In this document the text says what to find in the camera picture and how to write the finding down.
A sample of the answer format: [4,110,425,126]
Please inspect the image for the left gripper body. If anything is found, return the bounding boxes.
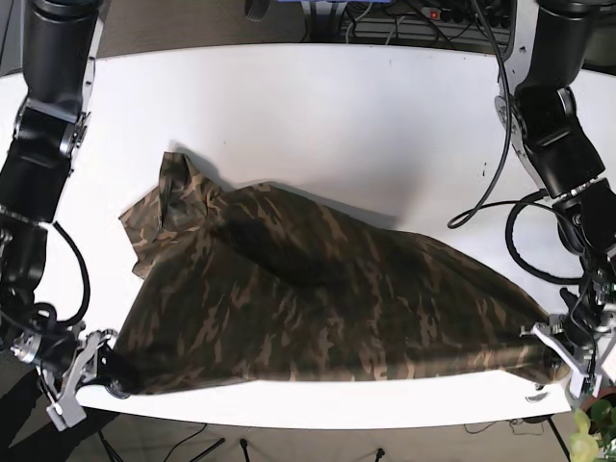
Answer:
[520,312,615,401]

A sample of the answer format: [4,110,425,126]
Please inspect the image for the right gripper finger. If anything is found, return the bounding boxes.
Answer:
[100,363,132,399]

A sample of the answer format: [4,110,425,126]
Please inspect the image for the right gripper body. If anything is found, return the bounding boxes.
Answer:
[35,329,118,431]

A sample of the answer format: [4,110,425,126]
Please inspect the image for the camouflage T-shirt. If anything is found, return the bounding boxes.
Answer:
[115,152,570,395]

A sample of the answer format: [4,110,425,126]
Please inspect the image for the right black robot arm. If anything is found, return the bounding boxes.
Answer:
[1,1,131,431]

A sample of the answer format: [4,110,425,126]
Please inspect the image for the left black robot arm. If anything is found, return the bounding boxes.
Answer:
[495,1,615,398]

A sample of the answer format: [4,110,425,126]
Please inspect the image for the right metal table grommet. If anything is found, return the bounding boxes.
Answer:
[525,390,550,403]

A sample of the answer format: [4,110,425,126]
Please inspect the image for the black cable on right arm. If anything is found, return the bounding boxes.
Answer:
[0,219,91,333]

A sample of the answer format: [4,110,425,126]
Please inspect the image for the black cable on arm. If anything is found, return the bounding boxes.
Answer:
[447,0,598,286]
[0,219,91,333]

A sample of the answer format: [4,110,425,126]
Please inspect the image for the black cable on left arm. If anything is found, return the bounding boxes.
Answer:
[447,0,598,286]

